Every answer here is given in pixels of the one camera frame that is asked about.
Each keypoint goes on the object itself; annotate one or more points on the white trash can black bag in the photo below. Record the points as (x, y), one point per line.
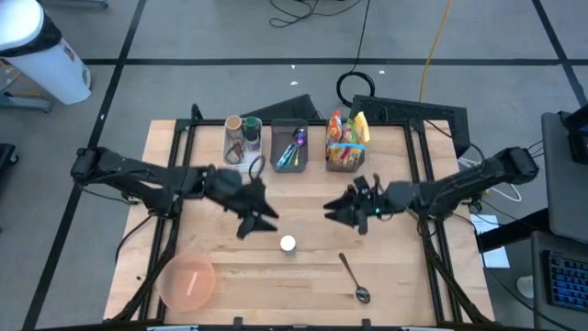
(50, 69)

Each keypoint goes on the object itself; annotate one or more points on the white computer mouse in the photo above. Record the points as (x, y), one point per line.
(526, 286)

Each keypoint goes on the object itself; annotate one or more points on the green-lidded spice jar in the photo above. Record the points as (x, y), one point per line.
(251, 123)

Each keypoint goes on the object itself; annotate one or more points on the white round cap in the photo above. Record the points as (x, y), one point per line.
(288, 243)

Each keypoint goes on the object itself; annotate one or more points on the backlit keyboard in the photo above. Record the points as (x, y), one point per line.
(567, 280)

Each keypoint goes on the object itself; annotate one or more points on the pink translucent bowl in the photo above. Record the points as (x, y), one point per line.
(184, 282)

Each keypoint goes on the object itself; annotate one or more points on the white paper sheet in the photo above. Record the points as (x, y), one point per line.
(494, 257)

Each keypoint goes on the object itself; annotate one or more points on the grey desk foot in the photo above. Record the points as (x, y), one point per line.
(27, 103)

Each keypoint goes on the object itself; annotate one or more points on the black perforated metal case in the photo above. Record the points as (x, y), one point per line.
(413, 110)

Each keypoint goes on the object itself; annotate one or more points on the dark metal spoon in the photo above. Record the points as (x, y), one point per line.
(363, 294)

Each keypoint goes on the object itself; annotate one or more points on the white plastic bin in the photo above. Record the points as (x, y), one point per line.
(248, 161)

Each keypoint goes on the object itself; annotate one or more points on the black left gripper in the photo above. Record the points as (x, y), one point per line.
(229, 188)

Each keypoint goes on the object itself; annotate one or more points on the grey monitor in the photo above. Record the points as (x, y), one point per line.
(567, 184)

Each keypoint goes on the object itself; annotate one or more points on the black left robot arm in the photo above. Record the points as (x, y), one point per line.
(128, 172)

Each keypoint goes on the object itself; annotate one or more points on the black wedge panel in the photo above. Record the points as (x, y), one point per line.
(289, 110)

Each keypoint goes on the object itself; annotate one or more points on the black computer box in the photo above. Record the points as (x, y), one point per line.
(579, 138)

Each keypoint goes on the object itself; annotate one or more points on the grey plastic bin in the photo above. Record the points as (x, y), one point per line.
(344, 167)
(280, 131)

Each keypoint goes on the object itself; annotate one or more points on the white metal bracket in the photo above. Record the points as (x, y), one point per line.
(172, 328)
(427, 328)

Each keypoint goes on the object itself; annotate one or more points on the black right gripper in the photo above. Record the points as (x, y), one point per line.
(374, 202)

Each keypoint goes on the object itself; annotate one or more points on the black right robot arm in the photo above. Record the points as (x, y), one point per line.
(459, 184)

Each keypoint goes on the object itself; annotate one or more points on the teal plastic spoon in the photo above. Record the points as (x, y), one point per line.
(281, 161)

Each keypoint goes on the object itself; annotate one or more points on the purple iridescent spoon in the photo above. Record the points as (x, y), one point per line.
(301, 140)

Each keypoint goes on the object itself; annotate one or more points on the black table clip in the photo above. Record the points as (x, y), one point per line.
(366, 324)
(237, 323)

